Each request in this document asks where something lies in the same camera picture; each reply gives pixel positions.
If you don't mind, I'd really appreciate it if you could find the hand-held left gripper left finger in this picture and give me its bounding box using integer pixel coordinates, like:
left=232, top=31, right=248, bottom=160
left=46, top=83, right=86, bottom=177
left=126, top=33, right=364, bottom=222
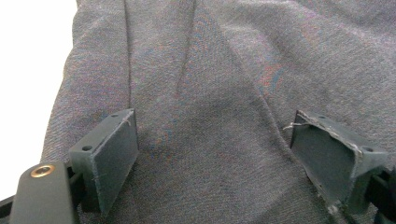
left=68, top=107, right=140, bottom=217

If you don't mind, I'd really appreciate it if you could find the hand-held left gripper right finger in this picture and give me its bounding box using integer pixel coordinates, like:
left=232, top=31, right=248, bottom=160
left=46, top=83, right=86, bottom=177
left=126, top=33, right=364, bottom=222
left=283, top=109, right=390, bottom=217

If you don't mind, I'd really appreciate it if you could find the dark pleated skirt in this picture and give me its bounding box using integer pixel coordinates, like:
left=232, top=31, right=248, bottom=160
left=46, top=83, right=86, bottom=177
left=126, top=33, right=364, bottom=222
left=40, top=0, right=396, bottom=224

